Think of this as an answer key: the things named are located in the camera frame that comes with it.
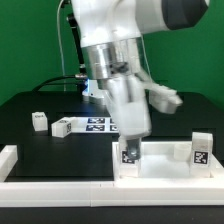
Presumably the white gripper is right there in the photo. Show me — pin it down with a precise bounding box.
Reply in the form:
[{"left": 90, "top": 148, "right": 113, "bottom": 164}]
[{"left": 104, "top": 75, "right": 182, "bottom": 160}]

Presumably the white square table top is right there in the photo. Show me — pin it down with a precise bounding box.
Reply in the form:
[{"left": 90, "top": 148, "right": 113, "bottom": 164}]
[{"left": 112, "top": 141, "right": 224, "bottom": 181}]

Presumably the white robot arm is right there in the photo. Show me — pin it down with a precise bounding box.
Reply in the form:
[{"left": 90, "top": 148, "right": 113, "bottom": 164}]
[{"left": 69, "top": 0, "right": 210, "bottom": 160}]

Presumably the white fiducial tag sheet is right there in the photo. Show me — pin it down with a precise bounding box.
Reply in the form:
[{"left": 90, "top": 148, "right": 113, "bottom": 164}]
[{"left": 72, "top": 117, "right": 118, "bottom": 133}]

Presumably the white U-shaped obstacle fence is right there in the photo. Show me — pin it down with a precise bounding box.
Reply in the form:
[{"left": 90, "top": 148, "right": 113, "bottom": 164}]
[{"left": 0, "top": 145, "right": 224, "bottom": 207}]

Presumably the black cable at base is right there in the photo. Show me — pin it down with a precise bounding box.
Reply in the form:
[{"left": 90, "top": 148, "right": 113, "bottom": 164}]
[{"left": 32, "top": 75, "right": 88, "bottom": 93}]

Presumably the white hanging cable left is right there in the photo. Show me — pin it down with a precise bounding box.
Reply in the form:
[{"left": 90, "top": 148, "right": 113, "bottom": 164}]
[{"left": 56, "top": 0, "right": 68, "bottom": 93}]

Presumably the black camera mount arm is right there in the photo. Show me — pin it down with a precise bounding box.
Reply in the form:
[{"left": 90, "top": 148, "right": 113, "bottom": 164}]
[{"left": 67, "top": 13, "right": 87, "bottom": 79}]

